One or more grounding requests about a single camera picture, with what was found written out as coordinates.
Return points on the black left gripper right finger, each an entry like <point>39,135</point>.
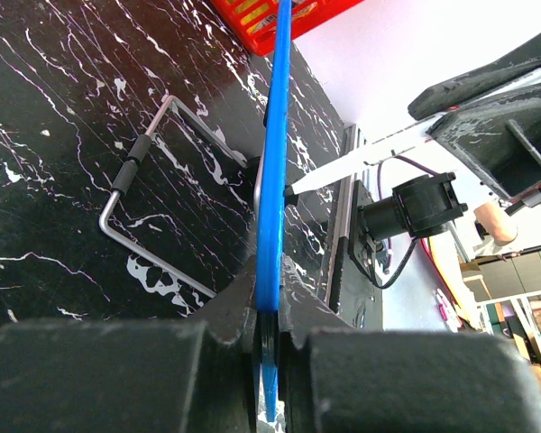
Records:
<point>336,378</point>

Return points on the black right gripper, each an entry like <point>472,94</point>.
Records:
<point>498,139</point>

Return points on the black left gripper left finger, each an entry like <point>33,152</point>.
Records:
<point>139,375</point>

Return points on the black capped whiteboard marker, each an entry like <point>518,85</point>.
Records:
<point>358,160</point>

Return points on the blue framed whiteboard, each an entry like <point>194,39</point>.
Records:
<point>270,215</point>

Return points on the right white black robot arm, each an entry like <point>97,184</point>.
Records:
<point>422,206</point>

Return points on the whiteboard metal stand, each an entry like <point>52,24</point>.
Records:
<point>182,200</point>

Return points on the red plastic basket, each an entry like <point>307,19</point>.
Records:
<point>254,23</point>

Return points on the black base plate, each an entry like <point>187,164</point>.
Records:
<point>368,316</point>

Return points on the aluminium rail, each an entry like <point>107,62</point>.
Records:
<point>346,286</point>

